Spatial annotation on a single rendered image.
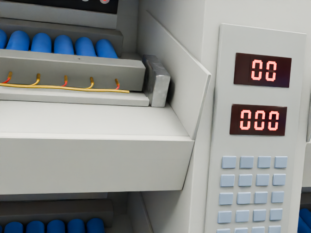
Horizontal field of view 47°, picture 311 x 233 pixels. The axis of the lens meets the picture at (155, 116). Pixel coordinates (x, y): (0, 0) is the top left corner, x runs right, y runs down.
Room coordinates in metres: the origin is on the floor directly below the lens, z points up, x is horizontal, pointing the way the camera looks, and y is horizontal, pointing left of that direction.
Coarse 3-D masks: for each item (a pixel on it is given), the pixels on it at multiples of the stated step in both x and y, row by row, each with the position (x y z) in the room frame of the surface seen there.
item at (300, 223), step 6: (300, 198) 0.46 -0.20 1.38; (306, 198) 0.47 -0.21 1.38; (300, 204) 0.45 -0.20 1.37; (306, 204) 0.46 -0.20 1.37; (300, 210) 0.45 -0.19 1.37; (306, 210) 0.45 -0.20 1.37; (300, 216) 0.45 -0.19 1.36; (306, 216) 0.44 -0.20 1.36; (300, 222) 0.43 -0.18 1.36; (306, 222) 0.44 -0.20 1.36; (300, 228) 0.42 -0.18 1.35; (306, 228) 0.42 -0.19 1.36
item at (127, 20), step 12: (120, 0) 0.44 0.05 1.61; (132, 0) 0.44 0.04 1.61; (120, 12) 0.44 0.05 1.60; (132, 12) 0.44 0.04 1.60; (60, 24) 0.42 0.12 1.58; (120, 24) 0.44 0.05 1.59; (132, 24) 0.44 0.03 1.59; (132, 36) 0.44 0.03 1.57; (132, 48) 0.44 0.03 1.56; (108, 192) 0.43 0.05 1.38; (120, 192) 0.44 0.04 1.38; (120, 204) 0.44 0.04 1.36
